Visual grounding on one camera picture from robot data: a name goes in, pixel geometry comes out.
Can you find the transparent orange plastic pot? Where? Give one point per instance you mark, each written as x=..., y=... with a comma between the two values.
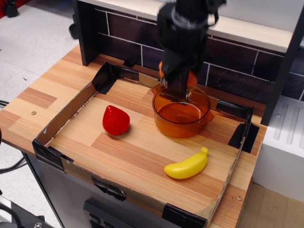
x=181, y=117

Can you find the yellow toy banana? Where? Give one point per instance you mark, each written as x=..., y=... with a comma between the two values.
x=189, y=167

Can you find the orange toy carrot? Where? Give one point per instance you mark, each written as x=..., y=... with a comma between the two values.
x=192, y=78

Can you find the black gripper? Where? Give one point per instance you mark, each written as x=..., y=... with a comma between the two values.
x=182, y=34

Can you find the dark brick backsplash panel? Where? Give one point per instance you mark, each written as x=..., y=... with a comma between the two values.
x=242, y=58

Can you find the cardboard fence with black tape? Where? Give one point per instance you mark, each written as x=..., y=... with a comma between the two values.
x=96, y=179

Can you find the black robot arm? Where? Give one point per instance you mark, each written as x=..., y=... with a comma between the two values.
x=213, y=16

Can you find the red toy strawberry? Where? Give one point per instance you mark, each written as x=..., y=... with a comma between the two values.
x=115, y=121

